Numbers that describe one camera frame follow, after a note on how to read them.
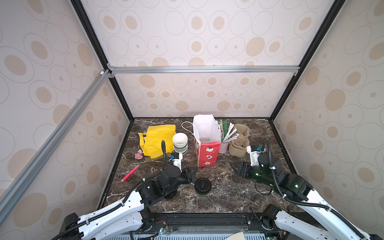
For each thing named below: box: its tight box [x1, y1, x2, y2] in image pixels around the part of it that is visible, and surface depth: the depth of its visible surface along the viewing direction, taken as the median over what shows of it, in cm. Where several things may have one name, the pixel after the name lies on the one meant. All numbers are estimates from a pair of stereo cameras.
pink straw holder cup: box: [218, 142, 230, 153], surface depth 97 cm
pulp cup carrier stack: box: [228, 123, 250, 158], surface depth 96 cm
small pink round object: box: [134, 149, 144, 160], surface depth 98 cm
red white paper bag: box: [192, 114, 221, 168], surface depth 87 cm
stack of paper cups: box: [172, 132, 188, 156], surface depth 87 cm
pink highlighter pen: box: [121, 164, 140, 182], surface depth 92 cm
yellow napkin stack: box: [138, 124, 177, 159], surface depth 104 cm
